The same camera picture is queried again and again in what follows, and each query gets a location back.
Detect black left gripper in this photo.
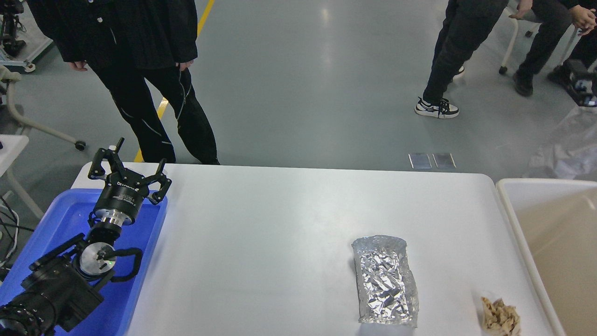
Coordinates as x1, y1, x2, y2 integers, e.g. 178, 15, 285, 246
88, 137, 172, 225

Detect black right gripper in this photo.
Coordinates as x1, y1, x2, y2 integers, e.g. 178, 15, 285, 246
563, 59, 597, 108

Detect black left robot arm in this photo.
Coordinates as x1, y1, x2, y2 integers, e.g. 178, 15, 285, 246
1, 139, 172, 336

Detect seated person in black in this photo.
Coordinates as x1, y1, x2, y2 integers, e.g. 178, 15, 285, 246
513, 0, 597, 97

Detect person in white trousers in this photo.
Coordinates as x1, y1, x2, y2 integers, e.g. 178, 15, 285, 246
524, 106, 597, 181

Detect blue plastic tray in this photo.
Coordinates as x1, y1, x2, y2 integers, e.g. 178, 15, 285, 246
0, 188, 168, 336

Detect white office chair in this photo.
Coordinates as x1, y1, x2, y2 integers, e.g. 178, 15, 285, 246
498, 9, 543, 75

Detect white side table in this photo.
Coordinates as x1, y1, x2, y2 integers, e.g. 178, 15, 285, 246
0, 134, 44, 220

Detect person with black-white sneakers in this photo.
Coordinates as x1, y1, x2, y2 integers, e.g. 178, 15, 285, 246
414, 0, 508, 119

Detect person in black coat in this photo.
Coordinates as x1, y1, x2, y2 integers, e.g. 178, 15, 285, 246
28, 0, 219, 165

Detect beige plastic bin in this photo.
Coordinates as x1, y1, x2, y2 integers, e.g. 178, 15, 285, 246
496, 178, 597, 336

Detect white rolling chair base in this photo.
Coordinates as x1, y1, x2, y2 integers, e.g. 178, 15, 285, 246
0, 65, 87, 151

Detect right metal floor plate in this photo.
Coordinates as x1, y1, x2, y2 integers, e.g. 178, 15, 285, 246
433, 153, 456, 169

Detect metal floor plate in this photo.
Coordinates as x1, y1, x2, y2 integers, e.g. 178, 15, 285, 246
433, 153, 456, 169
409, 153, 431, 169

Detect left metal floor plate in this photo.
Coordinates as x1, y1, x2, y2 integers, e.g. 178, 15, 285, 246
409, 153, 431, 169

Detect grey wheeled equipment cart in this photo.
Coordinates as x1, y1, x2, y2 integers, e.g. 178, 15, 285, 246
0, 0, 53, 73

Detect crumpled brown paper napkin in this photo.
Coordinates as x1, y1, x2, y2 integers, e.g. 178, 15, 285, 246
480, 296, 521, 336

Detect crumpled aluminium foil tray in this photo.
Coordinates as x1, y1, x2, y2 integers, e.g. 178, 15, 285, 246
351, 235, 419, 329

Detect black cables at left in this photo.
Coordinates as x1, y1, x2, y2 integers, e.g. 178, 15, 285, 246
0, 196, 35, 276

